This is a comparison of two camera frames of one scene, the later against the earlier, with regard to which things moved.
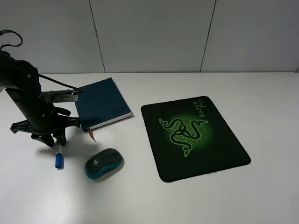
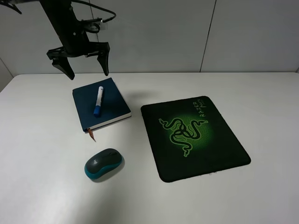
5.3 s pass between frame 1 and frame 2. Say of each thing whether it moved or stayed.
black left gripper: moved
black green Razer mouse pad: stayed
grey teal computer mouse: stayed
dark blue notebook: stayed
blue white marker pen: moved
